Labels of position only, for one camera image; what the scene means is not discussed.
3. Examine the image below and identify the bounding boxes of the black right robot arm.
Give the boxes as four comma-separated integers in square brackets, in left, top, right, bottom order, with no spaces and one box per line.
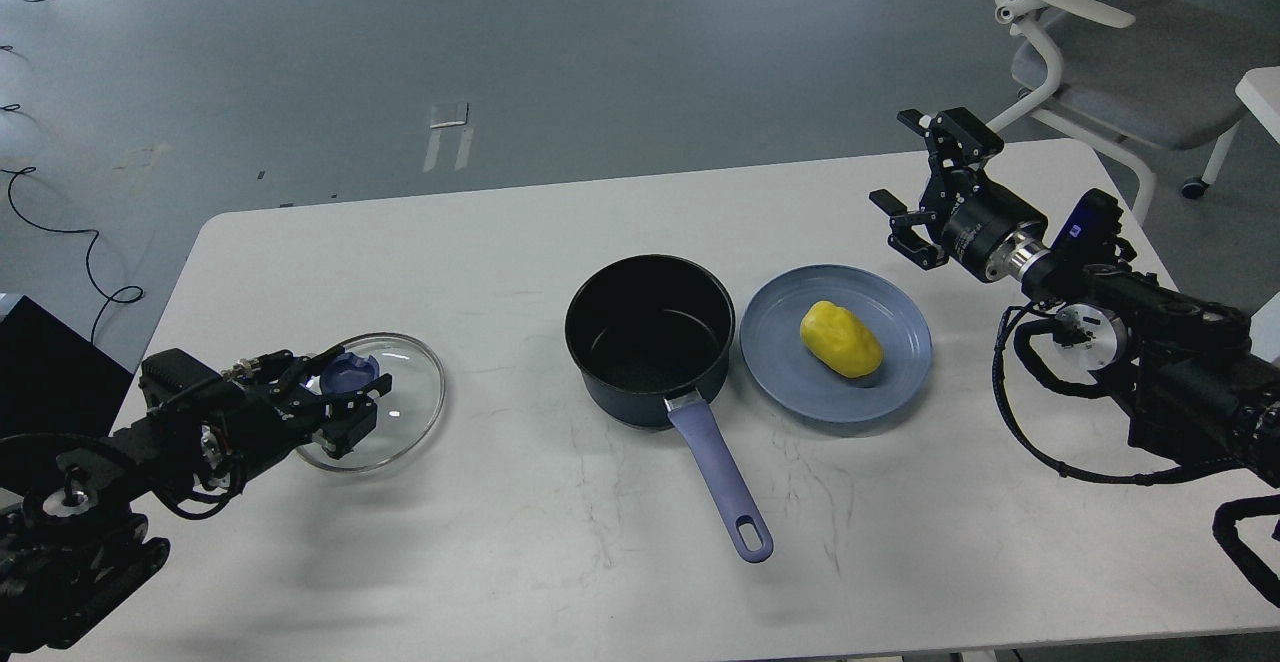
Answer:
[869,109,1277,487]

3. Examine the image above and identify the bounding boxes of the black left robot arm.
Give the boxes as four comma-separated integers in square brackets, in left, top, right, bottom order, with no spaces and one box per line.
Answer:
[1,344,393,658]

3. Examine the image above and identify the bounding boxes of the blue round plate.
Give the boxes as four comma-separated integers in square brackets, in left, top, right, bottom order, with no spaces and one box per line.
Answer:
[740,264,933,437]

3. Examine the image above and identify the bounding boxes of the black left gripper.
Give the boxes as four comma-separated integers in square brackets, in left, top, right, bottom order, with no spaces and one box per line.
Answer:
[205,344,393,469]

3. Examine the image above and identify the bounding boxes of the white grey office chair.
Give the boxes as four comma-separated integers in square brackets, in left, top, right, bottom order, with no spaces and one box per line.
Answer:
[989,0,1268,222]

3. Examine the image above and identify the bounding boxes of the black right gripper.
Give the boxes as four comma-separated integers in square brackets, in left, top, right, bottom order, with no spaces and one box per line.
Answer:
[869,108,1048,283]

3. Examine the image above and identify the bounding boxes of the dark blue saucepan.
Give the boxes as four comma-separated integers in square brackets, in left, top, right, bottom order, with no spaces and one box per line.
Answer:
[564,255,774,563]

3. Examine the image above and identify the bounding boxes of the yellow potato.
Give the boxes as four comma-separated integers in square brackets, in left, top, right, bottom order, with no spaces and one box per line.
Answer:
[799,300,884,379]

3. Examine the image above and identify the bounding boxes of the white side table corner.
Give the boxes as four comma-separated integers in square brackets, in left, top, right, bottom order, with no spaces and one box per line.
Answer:
[1235,67,1280,143]

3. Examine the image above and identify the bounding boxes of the black box at left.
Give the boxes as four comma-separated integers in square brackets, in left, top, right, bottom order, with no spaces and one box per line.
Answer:
[1,293,133,437]

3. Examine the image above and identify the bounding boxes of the glass pot lid blue knob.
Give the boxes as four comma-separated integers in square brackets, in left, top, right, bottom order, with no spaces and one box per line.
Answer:
[293,332,445,474]

